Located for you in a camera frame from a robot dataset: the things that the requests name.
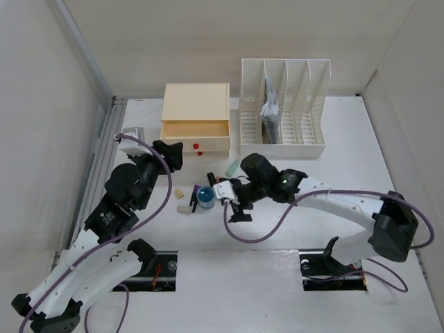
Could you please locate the blue gel jar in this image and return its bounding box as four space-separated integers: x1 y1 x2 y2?
196 185 216 210

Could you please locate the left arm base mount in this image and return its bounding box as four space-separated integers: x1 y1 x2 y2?
122 251 178 292

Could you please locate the beige wooden drawer cabinet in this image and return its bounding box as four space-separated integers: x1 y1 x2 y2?
160 83 231 156

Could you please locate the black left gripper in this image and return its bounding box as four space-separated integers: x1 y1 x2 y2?
130 140 183 210

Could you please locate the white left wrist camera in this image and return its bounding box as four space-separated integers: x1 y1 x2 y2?
114 127 148 156

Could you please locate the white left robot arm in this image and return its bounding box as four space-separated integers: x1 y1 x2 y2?
12 134 183 332

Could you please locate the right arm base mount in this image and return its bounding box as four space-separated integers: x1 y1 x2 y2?
299 250 367 291

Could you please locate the small tan eraser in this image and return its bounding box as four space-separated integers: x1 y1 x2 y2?
174 189 184 198

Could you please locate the grey setup guide booklet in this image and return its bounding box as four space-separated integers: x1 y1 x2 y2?
259 76 280 144

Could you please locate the grey eraser block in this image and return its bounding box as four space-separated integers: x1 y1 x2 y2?
177 206 193 214

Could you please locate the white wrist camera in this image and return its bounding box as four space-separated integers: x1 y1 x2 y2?
212 180 239 205
114 127 148 156

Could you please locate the green highlighter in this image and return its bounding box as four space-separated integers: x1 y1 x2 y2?
225 159 241 178

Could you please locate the white plastic file organizer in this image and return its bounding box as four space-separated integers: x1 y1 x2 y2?
239 59 331 160

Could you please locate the aluminium frame rail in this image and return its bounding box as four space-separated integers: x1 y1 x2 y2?
66 96 127 248

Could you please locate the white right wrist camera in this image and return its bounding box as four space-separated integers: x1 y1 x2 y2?
212 180 239 205

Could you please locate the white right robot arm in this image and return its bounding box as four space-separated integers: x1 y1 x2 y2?
212 153 418 273

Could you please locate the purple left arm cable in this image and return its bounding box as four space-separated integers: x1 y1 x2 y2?
19 133 174 333

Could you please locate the purple highlighter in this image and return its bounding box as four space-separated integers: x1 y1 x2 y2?
189 185 200 213

